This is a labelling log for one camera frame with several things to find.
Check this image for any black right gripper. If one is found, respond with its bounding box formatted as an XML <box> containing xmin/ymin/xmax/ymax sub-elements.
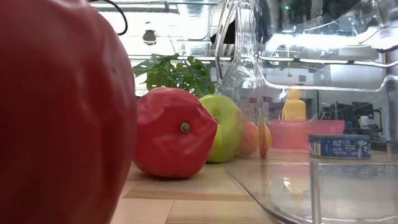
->
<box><xmin>210</xmin><ymin>0</ymin><xmax>312</xmax><ymax>45</ymax></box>

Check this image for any yellow plastic bottle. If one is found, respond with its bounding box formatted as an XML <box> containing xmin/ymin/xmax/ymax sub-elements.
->
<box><xmin>280</xmin><ymin>88</ymin><xmax>307</xmax><ymax>121</ymax></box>

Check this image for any red orange toy fruit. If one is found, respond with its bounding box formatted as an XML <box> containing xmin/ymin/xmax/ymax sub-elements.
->
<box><xmin>238</xmin><ymin>108</ymin><xmax>273</xmax><ymax>159</ymax></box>

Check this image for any clear plastic tray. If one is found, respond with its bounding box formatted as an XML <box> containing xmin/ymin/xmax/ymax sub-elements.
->
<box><xmin>214</xmin><ymin>0</ymin><xmax>398</xmax><ymax>224</ymax></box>

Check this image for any artificial green potted plant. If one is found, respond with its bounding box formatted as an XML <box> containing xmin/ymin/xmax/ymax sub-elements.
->
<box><xmin>132</xmin><ymin>52</ymin><xmax>216</xmax><ymax>99</ymax></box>

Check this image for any black ceiling fixture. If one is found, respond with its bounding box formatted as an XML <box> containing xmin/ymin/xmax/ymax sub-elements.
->
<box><xmin>142</xmin><ymin>29</ymin><xmax>157</xmax><ymax>46</ymax></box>

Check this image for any green toy apple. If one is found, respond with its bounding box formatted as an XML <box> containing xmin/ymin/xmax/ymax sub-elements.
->
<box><xmin>198</xmin><ymin>94</ymin><xmax>246</xmax><ymax>164</ymax></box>

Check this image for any red translucent plastic tray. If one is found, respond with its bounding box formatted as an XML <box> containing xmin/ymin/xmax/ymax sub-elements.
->
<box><xmin>269</xmin><ymin>119</ymin><xmax>346</xmax><ymax>151</ymax></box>

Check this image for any small red apple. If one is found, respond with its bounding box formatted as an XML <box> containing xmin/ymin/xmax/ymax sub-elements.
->
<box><xmin>133</xmin><ymin>86</ymin><xmax>218</xmax><ymax>180</ymax></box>

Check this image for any black background equipment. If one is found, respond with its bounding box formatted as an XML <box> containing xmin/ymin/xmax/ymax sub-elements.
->
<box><xmin>320</xmin><ymin>101</ymin><xmax>384</xmax><ymax>147</ymax></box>

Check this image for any silver tin can blue label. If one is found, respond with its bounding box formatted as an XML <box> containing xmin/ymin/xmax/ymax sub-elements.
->
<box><xmin>308</xmin><ymin>134</ymin><xmax>372</xmax><ymax>161</ymax></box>

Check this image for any red toy tomato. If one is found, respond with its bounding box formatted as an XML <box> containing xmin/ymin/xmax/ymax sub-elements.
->
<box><xmin>0</xmin><ymin>0</ymin><xmax>138</xmax><ymax>224</ymax></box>

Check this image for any silver ceiling duct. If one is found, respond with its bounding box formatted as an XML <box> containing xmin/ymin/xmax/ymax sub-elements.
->
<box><xmin>177</xmin><ymin>2</ymin><xmax>213</xmax><ymax>57</ymax></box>

